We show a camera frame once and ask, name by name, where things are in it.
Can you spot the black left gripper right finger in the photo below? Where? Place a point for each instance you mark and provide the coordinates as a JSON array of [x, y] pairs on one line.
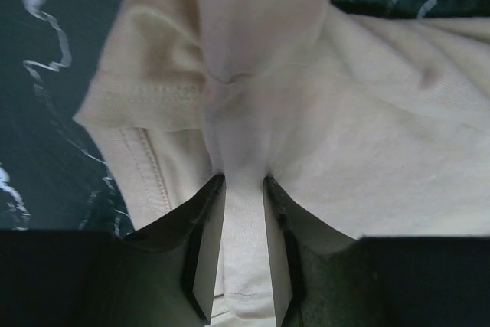
[[322, 277]]

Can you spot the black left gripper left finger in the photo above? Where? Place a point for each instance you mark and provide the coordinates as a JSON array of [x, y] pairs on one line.
[[160, 275]]

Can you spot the beige t shirt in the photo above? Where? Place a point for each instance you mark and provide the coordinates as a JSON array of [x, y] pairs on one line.
[[376, 126]]

